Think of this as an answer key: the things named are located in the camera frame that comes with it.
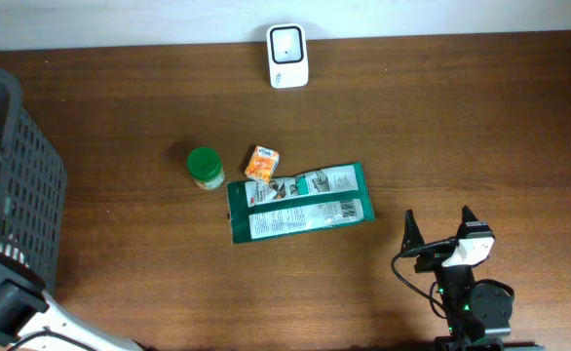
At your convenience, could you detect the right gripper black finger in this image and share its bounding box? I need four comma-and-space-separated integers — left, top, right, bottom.
400, 210, 426, 257
457, 206, 481, 239

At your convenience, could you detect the green white wipes packet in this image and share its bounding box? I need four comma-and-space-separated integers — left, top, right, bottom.
227, 162, 375, 244

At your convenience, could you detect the orange small tissue pack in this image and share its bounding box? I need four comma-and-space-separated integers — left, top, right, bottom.
245, 146, 280, 184

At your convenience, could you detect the green lid small jar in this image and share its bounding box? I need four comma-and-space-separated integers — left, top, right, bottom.
187, 147, 225, 190

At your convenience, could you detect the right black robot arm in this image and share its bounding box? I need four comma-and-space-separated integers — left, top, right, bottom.
391, 206, 543, 351

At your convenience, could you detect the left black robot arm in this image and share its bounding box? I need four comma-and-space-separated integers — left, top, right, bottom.
0, 253, 145, 351

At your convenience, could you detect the white barcode scanner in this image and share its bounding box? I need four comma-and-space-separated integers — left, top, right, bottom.
266, 23, 309, 89

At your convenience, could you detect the grey plastic mesh basket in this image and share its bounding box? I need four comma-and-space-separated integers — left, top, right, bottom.
0, 68, 67, 293

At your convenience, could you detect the left black camera cable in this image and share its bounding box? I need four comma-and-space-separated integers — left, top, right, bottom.
5, 329, 99, 351

